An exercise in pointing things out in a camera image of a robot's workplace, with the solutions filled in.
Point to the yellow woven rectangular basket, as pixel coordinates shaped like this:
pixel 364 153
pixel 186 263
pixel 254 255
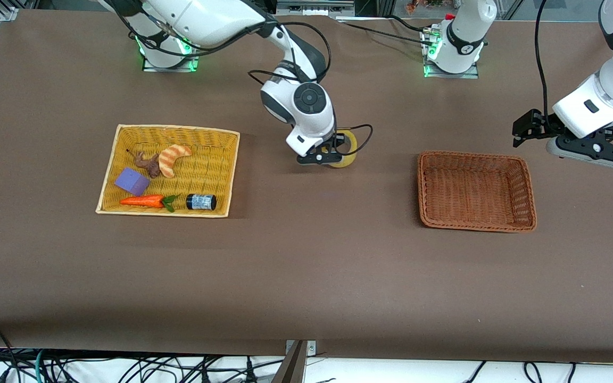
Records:
pixel 200 170

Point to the brown toy lion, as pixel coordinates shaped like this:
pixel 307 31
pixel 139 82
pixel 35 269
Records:
pixel 151 166

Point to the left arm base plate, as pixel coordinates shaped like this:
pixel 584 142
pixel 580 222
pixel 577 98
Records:
pixel 450 75

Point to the black power plug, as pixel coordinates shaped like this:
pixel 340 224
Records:
pixel 250 372

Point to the brown wicker basket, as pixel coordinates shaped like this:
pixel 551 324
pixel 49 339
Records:
pixel 477 191

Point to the orange background object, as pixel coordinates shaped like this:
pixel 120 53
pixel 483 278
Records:
pixel 423 4

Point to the yellowish clear tape roll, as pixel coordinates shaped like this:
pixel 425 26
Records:
pixel 350 151

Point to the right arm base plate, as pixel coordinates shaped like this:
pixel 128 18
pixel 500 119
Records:
pixel 171 69

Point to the orange toy carrot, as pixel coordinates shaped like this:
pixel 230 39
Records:
pixel 139 201

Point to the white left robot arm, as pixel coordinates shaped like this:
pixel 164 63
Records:
pixel 463 32

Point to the purple foam cube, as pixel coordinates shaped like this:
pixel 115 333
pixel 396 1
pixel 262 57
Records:
pixel 131 181

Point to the small jar black lid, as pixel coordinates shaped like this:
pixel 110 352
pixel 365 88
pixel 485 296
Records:
pixel 201 202

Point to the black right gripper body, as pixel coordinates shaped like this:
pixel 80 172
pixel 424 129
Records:
pixel 338 142

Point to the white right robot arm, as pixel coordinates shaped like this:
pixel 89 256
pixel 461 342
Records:
pixel 205 21

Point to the dark metal bar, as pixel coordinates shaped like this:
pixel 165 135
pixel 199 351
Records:
pixel 291 367

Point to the grey background device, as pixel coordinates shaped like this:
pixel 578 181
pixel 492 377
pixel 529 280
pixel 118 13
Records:
pixel 312 8

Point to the striped toy croissant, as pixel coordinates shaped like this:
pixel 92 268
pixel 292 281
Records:
pixel 171 157

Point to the silver table clamp bracket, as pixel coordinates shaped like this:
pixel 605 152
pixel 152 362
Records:
pixel 311 347

